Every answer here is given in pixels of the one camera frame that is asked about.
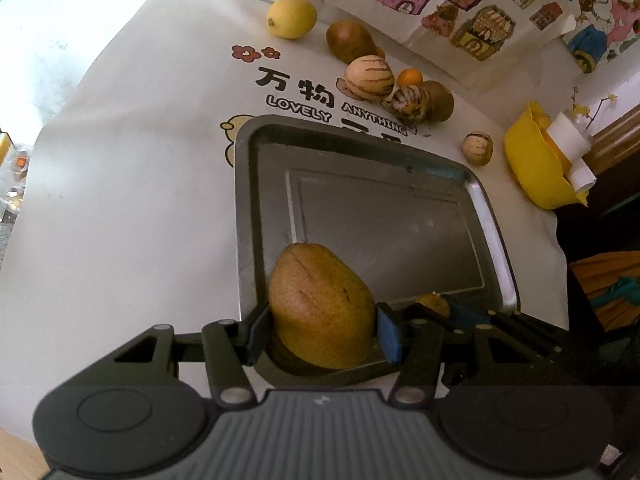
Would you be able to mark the orange cup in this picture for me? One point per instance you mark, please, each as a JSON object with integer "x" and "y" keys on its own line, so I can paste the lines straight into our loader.
{"x": 557, "y": 152}

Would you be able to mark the yellow-brown pear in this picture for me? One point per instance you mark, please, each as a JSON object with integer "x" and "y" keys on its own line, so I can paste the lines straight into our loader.
{"x": 320, "y": 305}

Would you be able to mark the yellow plastic bowl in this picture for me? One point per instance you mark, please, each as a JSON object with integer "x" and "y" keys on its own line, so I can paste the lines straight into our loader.
{"x": 532, "y": 170}

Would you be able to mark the large brown kiwi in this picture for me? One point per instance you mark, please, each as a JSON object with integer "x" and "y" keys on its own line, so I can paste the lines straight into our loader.
{"x": 442, "y": 102}

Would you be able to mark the clear plastic bag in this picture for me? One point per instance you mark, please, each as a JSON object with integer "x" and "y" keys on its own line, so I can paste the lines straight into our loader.
{"x": 15, "y": 190}

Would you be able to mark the small yellow fruit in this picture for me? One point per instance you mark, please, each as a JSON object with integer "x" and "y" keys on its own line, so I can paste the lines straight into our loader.
{"x": 434, "y": 304}

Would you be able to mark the orange and teal cloth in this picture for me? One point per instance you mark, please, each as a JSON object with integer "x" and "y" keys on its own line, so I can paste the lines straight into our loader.
{"x": 600, "y": 270}

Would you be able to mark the large pale striped melon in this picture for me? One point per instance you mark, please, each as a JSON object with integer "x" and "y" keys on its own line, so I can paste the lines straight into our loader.
{"x": 369, "y": 77}

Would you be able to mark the dark brown mango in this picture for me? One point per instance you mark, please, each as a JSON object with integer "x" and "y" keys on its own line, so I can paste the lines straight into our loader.
{"x": 350, "y": 40}

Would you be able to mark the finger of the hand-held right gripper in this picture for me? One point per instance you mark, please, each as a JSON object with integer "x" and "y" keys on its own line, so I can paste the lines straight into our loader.
{"x": 465, "y": 312}

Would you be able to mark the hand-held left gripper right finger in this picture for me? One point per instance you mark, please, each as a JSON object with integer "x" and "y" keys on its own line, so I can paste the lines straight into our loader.
{"x": 390, "y": 335}

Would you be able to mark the dark striped melon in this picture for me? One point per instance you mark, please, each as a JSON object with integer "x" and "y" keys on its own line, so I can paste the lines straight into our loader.
{"x": 407, "y": 102}

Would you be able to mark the yellow flower sprig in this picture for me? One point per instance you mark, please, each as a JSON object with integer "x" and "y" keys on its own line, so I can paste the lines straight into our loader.
{"x": 580, "y": 109}

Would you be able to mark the brown wooden board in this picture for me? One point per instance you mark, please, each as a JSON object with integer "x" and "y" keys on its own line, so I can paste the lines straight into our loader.
{"x": 615, "y": 140}

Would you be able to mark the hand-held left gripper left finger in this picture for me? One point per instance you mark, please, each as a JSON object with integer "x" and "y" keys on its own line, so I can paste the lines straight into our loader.
{"x": 257, "y": 332}

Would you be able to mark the white printed tablecloth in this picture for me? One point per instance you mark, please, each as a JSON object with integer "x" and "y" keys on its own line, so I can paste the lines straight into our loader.
{"x": 150, "y": 185}

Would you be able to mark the orange mandarin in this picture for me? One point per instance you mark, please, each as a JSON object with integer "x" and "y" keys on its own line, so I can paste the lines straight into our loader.
{"x": 381, "y": 53}
{"x": 410, "y": 77}

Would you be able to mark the grey metal tray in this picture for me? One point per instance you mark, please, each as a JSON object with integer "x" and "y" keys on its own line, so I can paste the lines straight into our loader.
{"x": 380, "y": 230}

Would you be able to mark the small pale striped melon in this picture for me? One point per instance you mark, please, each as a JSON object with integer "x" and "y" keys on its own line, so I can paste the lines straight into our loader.
{"x": 477, "y": 147}

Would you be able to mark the yellow lemon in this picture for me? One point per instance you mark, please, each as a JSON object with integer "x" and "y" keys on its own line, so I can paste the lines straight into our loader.
{"x": 292, "y": 17}

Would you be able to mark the cartoon bear wall poster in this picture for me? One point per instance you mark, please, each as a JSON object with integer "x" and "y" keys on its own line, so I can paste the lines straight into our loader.
{"x": 595, "y": 5}

